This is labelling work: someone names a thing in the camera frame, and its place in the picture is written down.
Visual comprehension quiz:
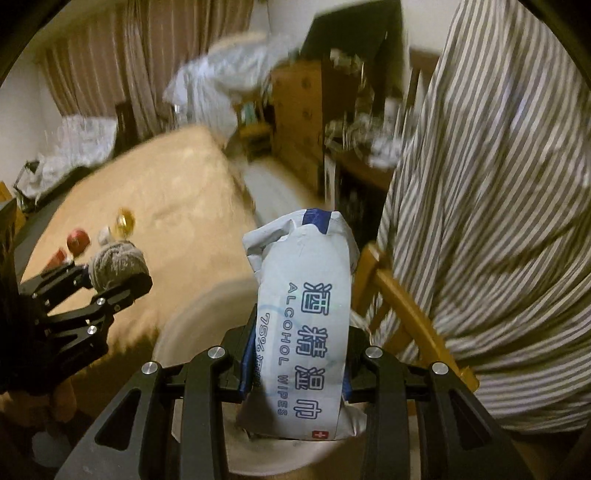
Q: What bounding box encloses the grey yarn ball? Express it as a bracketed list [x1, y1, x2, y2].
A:
[88, 240, 148, 292]

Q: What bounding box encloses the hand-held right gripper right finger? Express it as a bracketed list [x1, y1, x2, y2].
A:
[344, 323, 536, 480]

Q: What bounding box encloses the black monitor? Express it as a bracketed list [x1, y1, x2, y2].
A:
[300, 0, 404, 65]

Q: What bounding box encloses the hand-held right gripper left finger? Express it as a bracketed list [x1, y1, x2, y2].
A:
[55, 305, 259, 480]

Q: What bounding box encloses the wooden dresser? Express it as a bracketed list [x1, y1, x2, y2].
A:
[270, 60, 334, 195]

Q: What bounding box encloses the pink carton box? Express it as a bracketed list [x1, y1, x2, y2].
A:
[50, 228, 92, 268]

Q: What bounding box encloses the silver cloth cover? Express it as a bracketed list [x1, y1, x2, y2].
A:
[14, 115, 119, 200]
[164, 32, 305, 136]

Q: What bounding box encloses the wooden chair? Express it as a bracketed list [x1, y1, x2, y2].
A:
[351, 242, 479, 394]

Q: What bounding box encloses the white round bin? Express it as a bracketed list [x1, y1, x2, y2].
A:
[154, 277, 370, 480]

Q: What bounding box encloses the striped shirt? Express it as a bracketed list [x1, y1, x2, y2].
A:
[369, 0, 591, 433]

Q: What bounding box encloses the dark wooden desk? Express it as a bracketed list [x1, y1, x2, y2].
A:
[330, 148, 395, 204]

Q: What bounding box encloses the yellow crumpled wrapper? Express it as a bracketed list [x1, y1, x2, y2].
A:
[113, 209, 137, 237]

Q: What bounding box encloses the white wet wipes packet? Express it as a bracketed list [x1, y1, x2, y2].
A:
[235, 209, 369, 441]

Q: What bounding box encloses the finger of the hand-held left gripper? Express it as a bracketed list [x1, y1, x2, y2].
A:
[21, 261, 94, 318]
[44, 273, 153, 365]

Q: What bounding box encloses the brown curtain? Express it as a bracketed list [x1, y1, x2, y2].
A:
[44, 0, 254, 140]

